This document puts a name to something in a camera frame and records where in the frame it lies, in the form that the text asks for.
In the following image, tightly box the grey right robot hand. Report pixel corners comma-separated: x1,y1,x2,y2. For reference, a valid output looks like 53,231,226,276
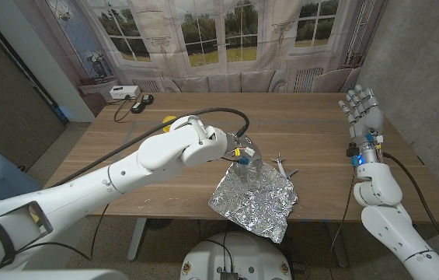
338,84,384,145

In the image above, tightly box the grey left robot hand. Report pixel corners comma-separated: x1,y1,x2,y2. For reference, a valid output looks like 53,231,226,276
226,134,263,183

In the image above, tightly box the crinkled aluminium foil sheet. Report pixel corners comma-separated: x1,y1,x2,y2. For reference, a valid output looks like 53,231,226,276
207,161,298,244

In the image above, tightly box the white toy aeroplane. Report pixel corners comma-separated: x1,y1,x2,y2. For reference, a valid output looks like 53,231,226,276
271,153,298,180

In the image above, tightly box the yellow cup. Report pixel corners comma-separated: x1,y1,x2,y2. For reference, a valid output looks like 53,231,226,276
162,115,177,133

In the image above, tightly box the white robot torso base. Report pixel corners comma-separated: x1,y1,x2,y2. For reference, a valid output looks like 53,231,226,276
179,232,293,280

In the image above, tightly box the printed window scene backdrop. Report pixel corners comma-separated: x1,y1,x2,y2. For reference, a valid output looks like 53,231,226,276
13,0,390,110

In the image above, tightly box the dark table leg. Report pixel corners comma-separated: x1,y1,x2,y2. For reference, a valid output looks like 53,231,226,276
326,221,350,269

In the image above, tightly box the white power box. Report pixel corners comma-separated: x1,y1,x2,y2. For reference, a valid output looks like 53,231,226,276
109,85,141,100

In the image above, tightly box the white table leg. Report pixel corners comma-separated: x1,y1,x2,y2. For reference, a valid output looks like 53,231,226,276
127,217,147,262

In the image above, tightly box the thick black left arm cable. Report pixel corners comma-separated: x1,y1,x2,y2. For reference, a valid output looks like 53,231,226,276
50,107,250,188

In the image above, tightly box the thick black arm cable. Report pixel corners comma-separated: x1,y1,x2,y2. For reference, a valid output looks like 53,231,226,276
50,107,250,188
382,152,439,268

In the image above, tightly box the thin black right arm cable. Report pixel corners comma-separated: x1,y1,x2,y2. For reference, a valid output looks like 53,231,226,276
329,170,356,252

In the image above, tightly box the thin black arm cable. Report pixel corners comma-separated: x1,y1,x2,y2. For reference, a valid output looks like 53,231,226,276
16,204,110,261
329,170,356,252

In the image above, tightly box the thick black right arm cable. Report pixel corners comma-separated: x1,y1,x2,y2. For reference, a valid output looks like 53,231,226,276
382,152,439,268

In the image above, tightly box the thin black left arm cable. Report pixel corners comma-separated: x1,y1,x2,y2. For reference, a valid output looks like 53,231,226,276
16,204,110,261

